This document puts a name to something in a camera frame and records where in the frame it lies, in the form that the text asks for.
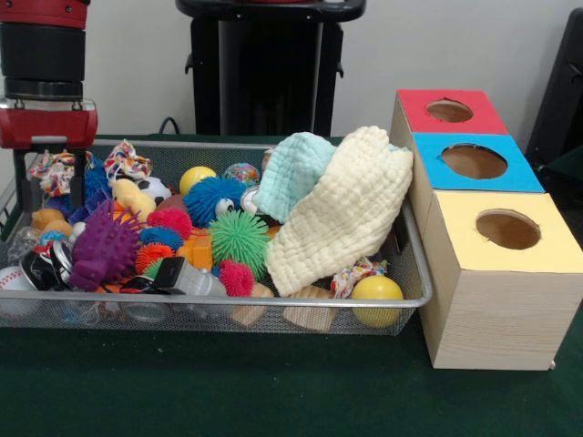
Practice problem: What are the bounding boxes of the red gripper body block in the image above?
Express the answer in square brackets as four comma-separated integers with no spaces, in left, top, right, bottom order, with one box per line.
[0,107,99,151]

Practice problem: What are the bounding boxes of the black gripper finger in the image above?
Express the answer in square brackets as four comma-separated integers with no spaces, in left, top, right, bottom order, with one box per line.
[13,150,33,215]
[70,148,87,208]

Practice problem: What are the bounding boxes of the clear plastic bottle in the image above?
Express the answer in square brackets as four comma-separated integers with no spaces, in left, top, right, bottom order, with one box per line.
[6,227,42,265]

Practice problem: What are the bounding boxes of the light blue waffle cloth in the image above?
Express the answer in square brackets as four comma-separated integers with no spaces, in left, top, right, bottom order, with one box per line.
[252,131,410,224]

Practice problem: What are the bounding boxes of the cream waffle cloth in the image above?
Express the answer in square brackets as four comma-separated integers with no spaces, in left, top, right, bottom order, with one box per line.
[266,125,414,297]

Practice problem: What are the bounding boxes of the wooden box with three holes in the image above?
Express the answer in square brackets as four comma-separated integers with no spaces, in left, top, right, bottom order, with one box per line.
[388,88,583,371]

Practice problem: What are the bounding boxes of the crumpled colourful printed wrapper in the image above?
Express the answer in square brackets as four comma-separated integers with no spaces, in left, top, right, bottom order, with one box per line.
[29,152,95,197]
[103,139,154,183]

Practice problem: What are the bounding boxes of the purple spiky rubber toy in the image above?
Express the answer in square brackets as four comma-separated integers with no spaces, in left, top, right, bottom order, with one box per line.
[67,198,147,290]

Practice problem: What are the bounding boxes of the crushed black can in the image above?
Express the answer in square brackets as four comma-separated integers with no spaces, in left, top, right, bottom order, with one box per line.
[20,240,74,292]

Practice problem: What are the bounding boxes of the white baseball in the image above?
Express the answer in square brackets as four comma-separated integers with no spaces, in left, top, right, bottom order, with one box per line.
[0,266,40,319]

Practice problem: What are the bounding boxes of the blue spiky ball with eyes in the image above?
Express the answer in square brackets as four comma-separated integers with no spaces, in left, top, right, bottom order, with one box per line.
[183,175,250,229]

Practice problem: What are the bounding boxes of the plain green spiky ball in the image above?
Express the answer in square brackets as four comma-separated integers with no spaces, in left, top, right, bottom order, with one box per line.
[208,209,272,281]

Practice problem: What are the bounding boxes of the dark green table cloth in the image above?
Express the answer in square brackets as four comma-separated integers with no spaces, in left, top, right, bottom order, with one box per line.
[0,132,583,437]

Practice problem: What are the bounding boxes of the large yellow ball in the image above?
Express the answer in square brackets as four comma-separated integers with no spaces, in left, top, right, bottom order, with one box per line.
[350,274,405,329]

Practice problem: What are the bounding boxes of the neighbouring green covered table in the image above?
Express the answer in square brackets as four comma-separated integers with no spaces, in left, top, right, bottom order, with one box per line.
[537,149,583,213]

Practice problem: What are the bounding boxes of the black chair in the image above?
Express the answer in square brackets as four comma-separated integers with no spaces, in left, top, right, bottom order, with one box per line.
[526,7,583,158]

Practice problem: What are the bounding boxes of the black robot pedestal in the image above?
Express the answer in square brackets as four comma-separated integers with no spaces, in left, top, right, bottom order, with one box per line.
[175,0,368,137]

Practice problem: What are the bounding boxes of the shallow wire mesh bin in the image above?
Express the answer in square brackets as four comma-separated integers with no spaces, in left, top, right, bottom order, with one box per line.
[0,139,434,337]

